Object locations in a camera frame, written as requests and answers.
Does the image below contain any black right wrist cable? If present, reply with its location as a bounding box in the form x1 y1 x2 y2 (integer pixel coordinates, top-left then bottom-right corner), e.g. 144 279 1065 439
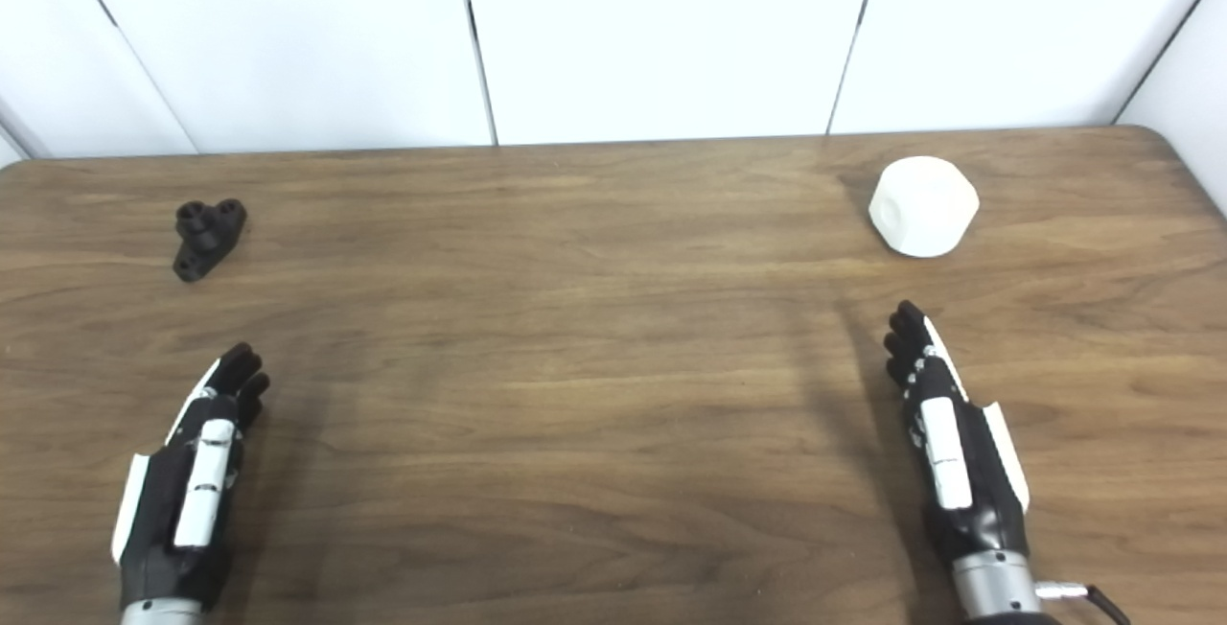
1035 583 1132 625

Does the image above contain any black plastic holder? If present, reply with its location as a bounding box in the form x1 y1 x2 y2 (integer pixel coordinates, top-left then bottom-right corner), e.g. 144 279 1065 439
173 198 248 283

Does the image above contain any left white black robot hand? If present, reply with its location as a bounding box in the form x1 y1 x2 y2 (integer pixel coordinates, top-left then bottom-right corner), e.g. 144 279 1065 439
111 342 271 607

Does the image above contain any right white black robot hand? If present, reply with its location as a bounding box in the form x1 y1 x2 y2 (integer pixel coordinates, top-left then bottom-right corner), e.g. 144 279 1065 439
883 300 1031 564

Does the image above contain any white polyhedral block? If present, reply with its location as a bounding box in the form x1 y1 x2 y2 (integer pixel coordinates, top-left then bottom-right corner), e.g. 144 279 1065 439
868 156 981 259

